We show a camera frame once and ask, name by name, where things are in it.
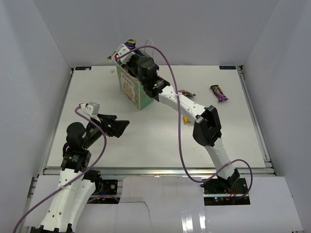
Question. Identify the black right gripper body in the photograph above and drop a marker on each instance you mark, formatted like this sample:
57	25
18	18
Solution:
132	63

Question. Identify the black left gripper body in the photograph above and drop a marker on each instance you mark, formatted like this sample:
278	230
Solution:
95	131

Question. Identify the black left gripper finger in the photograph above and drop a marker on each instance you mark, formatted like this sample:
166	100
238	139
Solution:
108	119
119	127

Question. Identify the blue purple snack bag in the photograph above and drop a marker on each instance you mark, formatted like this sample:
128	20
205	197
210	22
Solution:
131	44

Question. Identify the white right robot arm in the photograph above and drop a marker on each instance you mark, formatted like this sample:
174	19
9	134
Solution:
205	120

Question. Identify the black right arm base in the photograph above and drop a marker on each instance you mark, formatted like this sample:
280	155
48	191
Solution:
216	195

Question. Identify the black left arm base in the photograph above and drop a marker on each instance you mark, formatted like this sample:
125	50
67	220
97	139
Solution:
104	187

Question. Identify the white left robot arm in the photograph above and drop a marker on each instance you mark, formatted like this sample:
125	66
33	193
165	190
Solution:
77	182

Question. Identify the green paper gift bag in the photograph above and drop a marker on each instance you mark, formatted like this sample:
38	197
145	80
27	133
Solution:
132	87

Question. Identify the purple chocolate egg candy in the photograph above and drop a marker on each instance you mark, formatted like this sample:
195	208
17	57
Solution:
187	93

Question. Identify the yellow wrapped snack bar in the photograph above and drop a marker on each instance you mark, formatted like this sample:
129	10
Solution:
186	120

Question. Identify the white foam board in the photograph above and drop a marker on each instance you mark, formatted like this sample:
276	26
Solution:
176	205

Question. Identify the dark purple candy bar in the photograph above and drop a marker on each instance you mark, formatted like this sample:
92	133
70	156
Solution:
217	91

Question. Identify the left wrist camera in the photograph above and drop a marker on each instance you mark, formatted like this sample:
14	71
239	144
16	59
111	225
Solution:
91	109

